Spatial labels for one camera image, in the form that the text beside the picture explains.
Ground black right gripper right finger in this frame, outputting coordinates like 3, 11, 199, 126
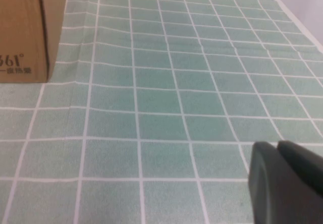
277, 140, 323, 198

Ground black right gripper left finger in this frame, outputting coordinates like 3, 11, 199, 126
247, 141, 323, 224

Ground brown cardboard shoe box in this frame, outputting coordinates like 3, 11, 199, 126
0, 0, 68, 84

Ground green white checked tablecloth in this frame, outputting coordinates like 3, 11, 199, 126
0, 0, 323, 224

